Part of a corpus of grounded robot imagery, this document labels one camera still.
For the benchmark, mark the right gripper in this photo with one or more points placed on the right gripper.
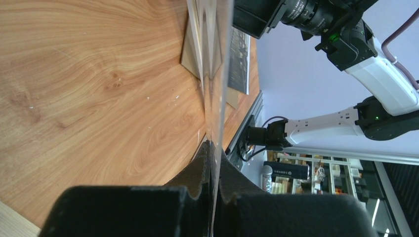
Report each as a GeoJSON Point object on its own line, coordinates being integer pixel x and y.
{"type": "Point", "coordinates": [311, 17]}

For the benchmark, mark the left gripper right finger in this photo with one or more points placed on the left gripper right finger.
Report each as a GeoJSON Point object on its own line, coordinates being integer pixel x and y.
{"type": "Point", "coordinates": [245, 210]}

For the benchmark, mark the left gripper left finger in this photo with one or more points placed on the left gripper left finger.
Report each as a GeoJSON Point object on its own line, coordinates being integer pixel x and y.
{"type": "Point", "coordinates": [179, 208]}

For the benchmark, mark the black and white photo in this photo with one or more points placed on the black and white photo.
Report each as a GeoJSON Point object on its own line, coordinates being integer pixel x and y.
{"type": "Point", "coordinates": [239, 66]}

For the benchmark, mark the clear acrylic sheet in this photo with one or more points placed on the clear acrylic sheet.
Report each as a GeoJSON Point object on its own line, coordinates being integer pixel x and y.
{"type": "Point", "coordinates": [215, 20]}

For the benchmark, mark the light wooden picture frame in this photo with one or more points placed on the light wooden picture frame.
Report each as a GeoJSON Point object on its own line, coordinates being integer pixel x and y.
{"type": "Point", "coordinates": [195, 27]}

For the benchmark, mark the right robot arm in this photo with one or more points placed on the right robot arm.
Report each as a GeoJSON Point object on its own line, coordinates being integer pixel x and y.
{"type": "Point", "coordinates": [299, 82]}

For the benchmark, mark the brown backing board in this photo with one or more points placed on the brown backing board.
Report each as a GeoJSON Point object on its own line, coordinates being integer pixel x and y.
{"type": "Point", "coordinates": [189, 61]}

